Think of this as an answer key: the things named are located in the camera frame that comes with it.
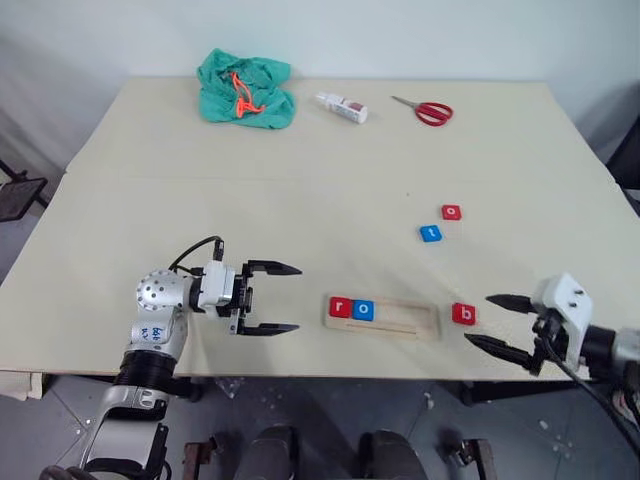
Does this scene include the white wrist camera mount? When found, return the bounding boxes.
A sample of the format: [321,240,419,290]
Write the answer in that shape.
[529,272,594,374]
[199,260,237,308]

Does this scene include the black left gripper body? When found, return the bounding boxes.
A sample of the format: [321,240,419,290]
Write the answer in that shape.
[215,262,257,337]

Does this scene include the green cloth bag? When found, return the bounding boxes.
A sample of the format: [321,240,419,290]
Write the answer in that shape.
[196,47,297,131]

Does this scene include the black metal stand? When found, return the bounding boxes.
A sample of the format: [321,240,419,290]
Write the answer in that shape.
[0,158,50,224]

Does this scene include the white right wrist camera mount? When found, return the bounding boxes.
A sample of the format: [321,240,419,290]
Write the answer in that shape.
[529,272,594,374]

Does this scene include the rusty brown metal bracket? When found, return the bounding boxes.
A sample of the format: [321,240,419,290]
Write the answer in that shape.
[183,437,222,480]
[439,437,497,480]

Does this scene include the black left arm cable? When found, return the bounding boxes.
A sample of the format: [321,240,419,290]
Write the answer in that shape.
[167,234,227,275]

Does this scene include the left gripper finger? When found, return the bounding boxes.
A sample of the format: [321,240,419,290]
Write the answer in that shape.
[237,322,302,338]
[247,258,304,279]

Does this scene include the black table frame bar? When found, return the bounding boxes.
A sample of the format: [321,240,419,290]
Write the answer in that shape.
[459,380,597,406]

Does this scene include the red handled scissors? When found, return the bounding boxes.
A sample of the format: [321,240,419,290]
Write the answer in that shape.
[390,95,455,128]

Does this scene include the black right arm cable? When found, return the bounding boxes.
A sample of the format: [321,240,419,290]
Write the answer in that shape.
[542,319,640,444]

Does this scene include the red letter b block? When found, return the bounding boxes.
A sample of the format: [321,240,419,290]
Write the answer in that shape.
[451,302,478,327]

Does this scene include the wooden letter tray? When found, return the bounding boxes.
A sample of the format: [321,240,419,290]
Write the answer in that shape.
[322,293,442,343]

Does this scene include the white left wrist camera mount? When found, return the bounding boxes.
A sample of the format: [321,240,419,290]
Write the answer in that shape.
[199,260,237,308]

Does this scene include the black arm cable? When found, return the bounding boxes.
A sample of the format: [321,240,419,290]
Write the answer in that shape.
[167,234,227,275]
[542,319,640,444]

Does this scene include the white plastic bottle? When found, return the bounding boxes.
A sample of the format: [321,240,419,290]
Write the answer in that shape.
[313,91,370,125]

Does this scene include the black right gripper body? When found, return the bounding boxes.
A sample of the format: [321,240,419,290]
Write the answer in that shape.
[528,309,572,377]

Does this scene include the orange drawstring cord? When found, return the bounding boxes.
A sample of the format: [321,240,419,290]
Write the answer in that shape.
[228,71,267,119]

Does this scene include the blue letter o block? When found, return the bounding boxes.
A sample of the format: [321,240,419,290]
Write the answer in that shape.
[350,298,376,323]

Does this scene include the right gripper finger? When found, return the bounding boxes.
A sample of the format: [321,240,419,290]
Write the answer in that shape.
[463,333,535,372]
[484,293,539,316]

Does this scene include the red letter r block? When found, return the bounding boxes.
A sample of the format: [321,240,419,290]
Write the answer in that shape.
[328,296,354,320]

